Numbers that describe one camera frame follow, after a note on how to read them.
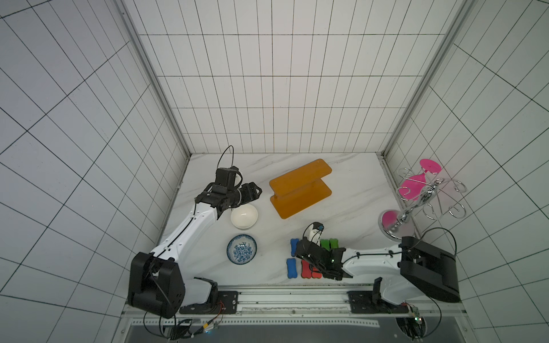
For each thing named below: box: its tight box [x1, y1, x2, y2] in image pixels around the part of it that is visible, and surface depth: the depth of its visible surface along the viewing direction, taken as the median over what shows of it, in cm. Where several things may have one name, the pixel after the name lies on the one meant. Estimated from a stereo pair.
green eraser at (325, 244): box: [320, 238, 331, 252], surface depth 87 cm
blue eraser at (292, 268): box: [285, 257, 298, 279], surface depth 82 cm
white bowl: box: [230, 203, 259, 230], surface depth 93 cm
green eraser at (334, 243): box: [328, 237, 340, 249], surface depth 87 cm
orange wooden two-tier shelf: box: [269, 158, 332, 220], surface depth 98 cm
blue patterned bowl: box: [226, 233, 258, 266], surface depth 85 cm
